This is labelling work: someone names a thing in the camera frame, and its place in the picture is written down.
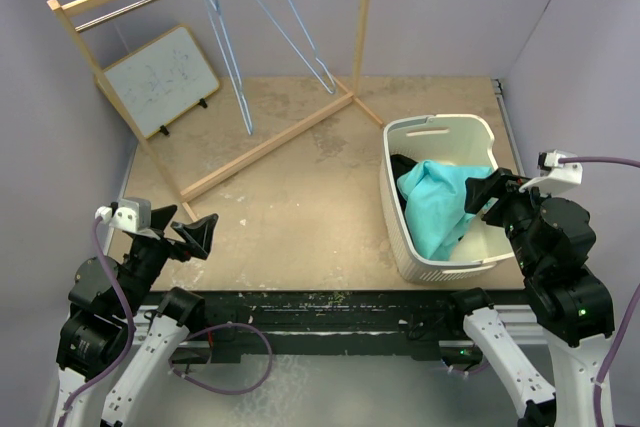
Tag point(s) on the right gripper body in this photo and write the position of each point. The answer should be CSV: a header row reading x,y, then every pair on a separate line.
x,y
512,208

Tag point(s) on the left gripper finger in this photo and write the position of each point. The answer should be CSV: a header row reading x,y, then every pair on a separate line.
x,y
196,237
160,218

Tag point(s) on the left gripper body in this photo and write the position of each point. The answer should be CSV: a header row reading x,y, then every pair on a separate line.
x,y
148,254

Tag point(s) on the teal t shirt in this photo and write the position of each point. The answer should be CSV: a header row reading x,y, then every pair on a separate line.
x,y
440,207

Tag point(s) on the black t shirt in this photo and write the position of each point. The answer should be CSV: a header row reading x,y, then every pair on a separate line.
x,y
405,177

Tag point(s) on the blue hanger of teal shirt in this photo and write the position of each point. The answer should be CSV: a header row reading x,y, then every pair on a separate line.
x,y
217,22

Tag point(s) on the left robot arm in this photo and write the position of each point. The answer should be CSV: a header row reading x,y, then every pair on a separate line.
x,y
100,377

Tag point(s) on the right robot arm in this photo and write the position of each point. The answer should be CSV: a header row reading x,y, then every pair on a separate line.
x,y
551,238

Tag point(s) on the white laundry basket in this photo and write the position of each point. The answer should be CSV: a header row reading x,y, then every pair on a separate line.
x,y
425,162

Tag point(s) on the small whiteboard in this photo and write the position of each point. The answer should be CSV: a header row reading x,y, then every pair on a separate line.
x,y
162,80

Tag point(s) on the wooden clothes rack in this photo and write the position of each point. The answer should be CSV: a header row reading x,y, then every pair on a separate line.
x,y
347,95

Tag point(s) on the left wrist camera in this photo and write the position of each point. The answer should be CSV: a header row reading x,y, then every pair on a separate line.
x,y
129,214

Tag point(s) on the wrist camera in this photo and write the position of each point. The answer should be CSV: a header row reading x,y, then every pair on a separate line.
x,y
129,214
555,177

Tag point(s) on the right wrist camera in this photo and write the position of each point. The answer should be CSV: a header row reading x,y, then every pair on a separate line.
x,y
555,177

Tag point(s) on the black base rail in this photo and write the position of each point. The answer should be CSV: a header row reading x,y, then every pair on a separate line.
x,y
414,324

